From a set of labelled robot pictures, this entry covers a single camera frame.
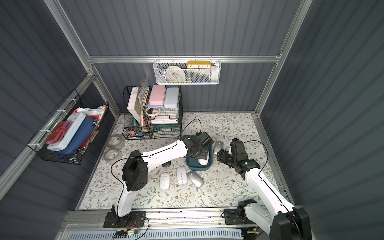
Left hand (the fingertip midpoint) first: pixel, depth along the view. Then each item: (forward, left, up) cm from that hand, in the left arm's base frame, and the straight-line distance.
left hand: (203, 155), depth 86 cm
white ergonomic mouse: (0, -1, -8) cm, 8 cm away
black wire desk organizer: (+26, +32, +10) cm, 42 cm away
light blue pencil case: (+41, +21, +10) cm, 47 cm away
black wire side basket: (+17, +68, +25) cm, 74 cm away
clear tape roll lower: (+5, +60, -10) cm, 61 cm away
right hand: (-3, -12, 0) cm, 12 cm away
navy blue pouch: (-3, +57, +22) cm, 61 cm away
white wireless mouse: (-9, +12, -8) cm, 17 cm away
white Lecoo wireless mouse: (-12, +22, -8) cm, 26 cm away
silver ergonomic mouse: (+11, -11, -7) cm, 16 cm away
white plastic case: (+5, +60, +25) cm, 66 cm away
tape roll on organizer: (+25, +35, +11) cm, 45 cm away
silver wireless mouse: (-10, +5, -9) cm, 14 cm away
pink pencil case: (+35, +29, +16) cm, 49 cm away
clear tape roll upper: (+11, +56, -8) cm, 58 cm away
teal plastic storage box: (-1, +6, -8) cm, 10 cm away
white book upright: (+26, +42, +15) cm, 52 cm away
